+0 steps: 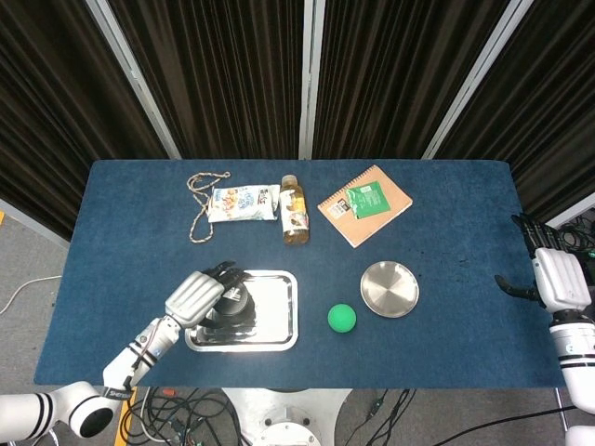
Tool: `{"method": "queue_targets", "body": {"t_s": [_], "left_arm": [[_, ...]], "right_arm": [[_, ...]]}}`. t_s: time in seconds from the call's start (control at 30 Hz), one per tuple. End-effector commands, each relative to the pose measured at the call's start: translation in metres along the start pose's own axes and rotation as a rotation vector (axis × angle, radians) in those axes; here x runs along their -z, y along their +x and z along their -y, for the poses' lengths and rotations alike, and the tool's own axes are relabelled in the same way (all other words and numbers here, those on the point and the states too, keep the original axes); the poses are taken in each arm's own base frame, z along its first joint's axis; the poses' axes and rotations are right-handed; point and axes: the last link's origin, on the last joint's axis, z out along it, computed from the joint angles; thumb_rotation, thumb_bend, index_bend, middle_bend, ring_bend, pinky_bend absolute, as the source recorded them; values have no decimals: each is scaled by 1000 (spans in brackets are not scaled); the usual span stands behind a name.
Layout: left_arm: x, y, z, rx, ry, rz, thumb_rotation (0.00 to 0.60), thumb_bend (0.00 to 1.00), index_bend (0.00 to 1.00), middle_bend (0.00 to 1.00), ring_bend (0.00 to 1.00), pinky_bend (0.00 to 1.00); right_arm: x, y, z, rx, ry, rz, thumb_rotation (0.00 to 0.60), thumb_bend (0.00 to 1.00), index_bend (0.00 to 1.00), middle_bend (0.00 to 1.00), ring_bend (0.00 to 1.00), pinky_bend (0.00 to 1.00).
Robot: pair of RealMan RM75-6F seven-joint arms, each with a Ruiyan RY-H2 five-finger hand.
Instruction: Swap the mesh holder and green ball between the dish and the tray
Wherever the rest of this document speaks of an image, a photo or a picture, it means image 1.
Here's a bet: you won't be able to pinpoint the black cable with inline box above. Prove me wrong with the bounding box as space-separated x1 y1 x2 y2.
362 387 417 446

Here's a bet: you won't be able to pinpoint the white partition base rail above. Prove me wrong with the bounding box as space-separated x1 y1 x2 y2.
529 192 595 243
0 199 71 247

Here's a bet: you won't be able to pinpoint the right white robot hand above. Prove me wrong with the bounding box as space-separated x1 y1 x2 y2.
495 214 594 313

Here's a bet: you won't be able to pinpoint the white snack bag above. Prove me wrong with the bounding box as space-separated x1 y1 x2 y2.
205 184 283 224

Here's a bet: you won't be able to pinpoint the white partition post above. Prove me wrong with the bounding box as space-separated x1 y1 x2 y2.
298 0 326 161
86 0 182 161
420 0 536 161

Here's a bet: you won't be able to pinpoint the black cable coil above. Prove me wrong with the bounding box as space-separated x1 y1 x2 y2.
557 220 595 255

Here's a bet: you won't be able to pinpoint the white floor cable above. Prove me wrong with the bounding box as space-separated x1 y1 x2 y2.
0 274 63 317

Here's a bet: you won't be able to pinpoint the amber tea bottle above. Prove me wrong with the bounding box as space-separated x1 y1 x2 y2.
280 175 311 246

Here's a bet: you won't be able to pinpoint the black floor cable tangle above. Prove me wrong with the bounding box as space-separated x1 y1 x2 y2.
115 387 245 446

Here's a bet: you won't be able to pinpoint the black cylindrical can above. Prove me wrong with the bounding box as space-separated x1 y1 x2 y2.
211 278 258 329

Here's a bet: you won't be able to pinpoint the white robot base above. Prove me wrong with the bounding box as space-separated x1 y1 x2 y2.
221 387 352 446

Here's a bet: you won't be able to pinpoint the rectangular steel tray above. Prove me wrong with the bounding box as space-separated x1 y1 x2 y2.
184 269 299 352

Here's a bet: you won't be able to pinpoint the dark pleated curtain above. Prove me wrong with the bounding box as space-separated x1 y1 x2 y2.
0 0 171 241
109 0 306 161
436 0 595 231
313 0 517 161

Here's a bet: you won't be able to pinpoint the braided beige rope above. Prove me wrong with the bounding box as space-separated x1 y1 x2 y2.
186 171 231 245

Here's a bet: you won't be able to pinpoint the round steel plate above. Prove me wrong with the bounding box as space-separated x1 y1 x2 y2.
360 260 420 320

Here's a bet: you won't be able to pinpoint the long black floor cable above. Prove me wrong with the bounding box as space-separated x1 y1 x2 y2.
443 405 577 446

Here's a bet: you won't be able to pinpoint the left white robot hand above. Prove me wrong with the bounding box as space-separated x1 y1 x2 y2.
165 260 255 329

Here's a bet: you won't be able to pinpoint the blue table cloth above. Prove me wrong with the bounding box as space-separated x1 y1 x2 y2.
33 160 571 389

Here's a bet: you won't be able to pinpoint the kraft spiral notebook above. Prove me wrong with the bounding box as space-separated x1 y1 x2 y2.
317 165 414 249

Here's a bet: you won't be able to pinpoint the green sachet packet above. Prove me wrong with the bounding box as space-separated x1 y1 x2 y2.
344 181 391 219

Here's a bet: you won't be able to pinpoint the green ball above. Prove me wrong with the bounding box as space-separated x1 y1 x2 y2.
327 303 358 335

